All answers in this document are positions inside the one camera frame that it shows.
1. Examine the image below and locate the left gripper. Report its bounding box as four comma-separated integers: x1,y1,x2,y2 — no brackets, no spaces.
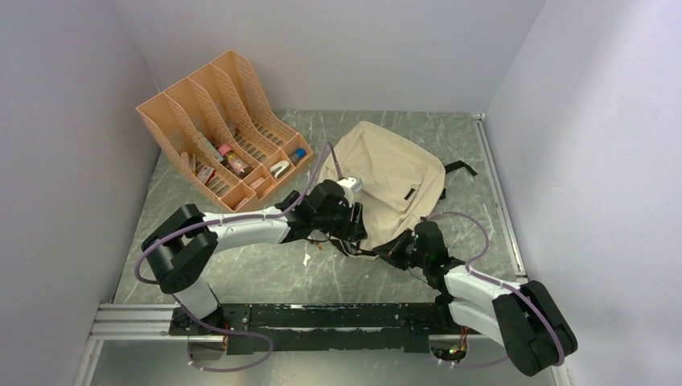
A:
314,198,368,243

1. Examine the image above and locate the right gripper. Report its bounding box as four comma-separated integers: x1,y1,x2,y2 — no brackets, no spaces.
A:
373,228,429,271

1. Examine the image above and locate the beige canvas backpack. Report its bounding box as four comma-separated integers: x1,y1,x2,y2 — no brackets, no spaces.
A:
318,121,477,258

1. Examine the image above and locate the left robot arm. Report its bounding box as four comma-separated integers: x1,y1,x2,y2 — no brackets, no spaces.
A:
141,177,367,335

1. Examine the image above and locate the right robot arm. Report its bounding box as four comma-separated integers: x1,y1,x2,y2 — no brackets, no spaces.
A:
372,221,578,376

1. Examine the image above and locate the green white card pack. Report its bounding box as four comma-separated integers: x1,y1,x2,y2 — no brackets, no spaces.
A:
199,132,224,163

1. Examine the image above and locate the blue-capped grey bottle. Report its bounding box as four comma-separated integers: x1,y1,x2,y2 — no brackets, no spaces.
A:
289,148,306,165

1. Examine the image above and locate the white stapler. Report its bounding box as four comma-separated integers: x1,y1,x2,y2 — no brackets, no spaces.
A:
269,160,291,179

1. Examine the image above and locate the pink-capped glitter bottle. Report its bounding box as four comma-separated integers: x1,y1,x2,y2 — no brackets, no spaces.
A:
217,144,253,179

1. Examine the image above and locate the red small box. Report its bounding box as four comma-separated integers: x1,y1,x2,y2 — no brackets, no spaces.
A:
196,166,216,186

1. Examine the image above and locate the orange plastic file organizer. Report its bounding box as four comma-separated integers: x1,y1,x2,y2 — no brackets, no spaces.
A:
137,51,314,213

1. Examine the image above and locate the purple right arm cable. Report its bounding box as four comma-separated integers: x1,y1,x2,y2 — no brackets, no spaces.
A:
429,211,566,370

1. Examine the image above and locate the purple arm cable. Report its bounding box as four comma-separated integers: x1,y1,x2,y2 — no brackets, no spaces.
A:
429,211,566,370
133,142,345,372

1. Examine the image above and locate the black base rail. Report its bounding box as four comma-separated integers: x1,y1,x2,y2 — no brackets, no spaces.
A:
168,302,462,355

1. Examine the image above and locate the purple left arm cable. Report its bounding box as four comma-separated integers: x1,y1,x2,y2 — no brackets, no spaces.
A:
133,142,345,372

